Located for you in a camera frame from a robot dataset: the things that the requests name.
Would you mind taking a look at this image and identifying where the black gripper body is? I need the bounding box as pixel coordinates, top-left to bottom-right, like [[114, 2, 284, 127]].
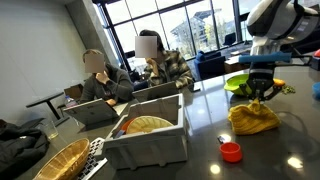
[[248, 61, 278, 89]]

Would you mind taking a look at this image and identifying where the yellow knitted cloth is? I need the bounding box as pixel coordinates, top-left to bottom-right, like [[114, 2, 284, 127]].
[[227, 99, 282, 136]]

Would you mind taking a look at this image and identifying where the orange toy carrot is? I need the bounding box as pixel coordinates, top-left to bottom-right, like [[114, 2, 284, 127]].
[[272, 77, 297, 95]]

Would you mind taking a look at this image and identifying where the green plastic bowl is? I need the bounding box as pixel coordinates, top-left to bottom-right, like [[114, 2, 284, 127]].
[[223, 73, 252, 97]]

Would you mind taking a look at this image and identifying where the dark blue armchair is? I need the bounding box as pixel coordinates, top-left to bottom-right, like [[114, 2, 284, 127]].
[[193, 50, 227, 81]]

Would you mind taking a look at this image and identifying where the blue lounge chair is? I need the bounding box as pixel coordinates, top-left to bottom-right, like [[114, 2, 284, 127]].
[[222, 31, 238, 47]]

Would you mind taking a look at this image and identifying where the black block stand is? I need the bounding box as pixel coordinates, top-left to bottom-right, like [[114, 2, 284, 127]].
[[309, 56, 320, 72]]

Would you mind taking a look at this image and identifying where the small red cup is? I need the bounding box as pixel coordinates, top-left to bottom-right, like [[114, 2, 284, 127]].
[[219, 141, 244, 164]]

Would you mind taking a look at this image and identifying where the person in plaid shirt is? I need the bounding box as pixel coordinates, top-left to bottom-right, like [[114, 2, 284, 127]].
[[133, 29, 195, 92]]

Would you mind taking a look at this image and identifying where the grey laptop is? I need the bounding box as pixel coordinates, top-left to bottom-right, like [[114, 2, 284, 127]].
[[62, 97, 120, 127], [131, 81, 180, 103]]

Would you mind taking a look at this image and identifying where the cream ribbed plate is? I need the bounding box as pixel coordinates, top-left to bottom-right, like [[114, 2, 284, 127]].
[[125, 115, 175, 135]]

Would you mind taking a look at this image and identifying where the grey plastic crate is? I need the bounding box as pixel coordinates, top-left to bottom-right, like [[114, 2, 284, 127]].
[[102, 92, 190, 171]]

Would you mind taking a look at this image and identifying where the orange plate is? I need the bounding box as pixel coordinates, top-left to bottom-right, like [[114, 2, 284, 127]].
[[119, 117, 137, 133]]

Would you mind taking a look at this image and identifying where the person in grey sweater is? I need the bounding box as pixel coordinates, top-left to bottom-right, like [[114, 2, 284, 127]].
[[79, 48, 135, 107]]

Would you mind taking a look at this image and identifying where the white computer keyboard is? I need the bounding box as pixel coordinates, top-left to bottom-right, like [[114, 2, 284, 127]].
[[73, 136, 109, 180]]

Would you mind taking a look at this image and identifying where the brown cardboard box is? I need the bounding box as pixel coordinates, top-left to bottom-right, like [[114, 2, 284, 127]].
[[63, 83, 85, 101]]

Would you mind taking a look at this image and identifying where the clear water bottle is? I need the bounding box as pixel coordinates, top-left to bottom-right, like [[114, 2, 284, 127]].
[[64, 95, 78, 109]]

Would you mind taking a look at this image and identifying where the wicker basket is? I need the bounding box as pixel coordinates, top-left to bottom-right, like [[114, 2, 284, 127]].
[[32, 137, 91, 180]]

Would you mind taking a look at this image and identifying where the small black table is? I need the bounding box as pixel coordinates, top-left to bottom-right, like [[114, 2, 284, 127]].
[[25, 91, 65, 122]]

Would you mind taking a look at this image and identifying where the clear drinking glass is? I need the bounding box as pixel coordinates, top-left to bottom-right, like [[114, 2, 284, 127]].
[[41, 119, 60, 141]]

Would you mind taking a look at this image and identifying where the black jacket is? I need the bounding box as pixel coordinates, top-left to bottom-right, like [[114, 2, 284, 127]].
[[0, 118, 51, 180]]

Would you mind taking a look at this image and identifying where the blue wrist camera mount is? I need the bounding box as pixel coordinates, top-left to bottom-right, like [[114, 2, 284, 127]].
[[238, 51, 293, 65]]

